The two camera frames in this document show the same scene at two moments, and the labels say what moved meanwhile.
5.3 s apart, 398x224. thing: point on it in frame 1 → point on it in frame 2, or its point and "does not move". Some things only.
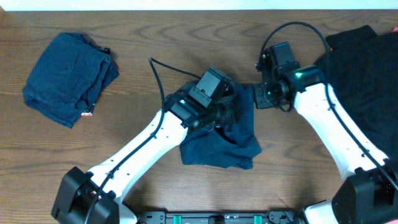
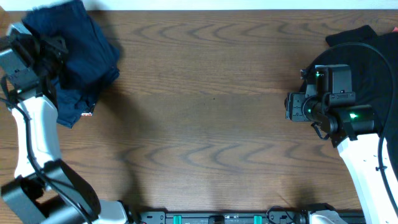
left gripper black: x=229 y=109 → x=48 y=47
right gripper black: x=260 y=101 → x=293 y=102
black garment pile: x=361 y=67 does not move
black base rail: x=259 y=217 does not move
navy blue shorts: x=232 y=146 → x=92 y=61
